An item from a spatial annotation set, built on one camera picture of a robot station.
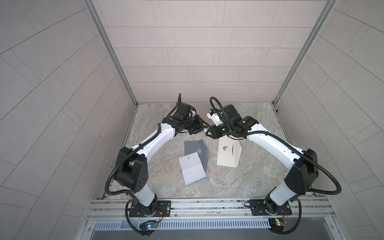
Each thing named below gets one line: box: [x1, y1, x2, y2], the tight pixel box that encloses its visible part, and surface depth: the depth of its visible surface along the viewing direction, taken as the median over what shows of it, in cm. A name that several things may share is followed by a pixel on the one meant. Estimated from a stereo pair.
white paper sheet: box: [178, 151, 207, 186], surface depth 86 cm
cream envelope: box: [217, 135, 242, 168], surface depth 92 cm
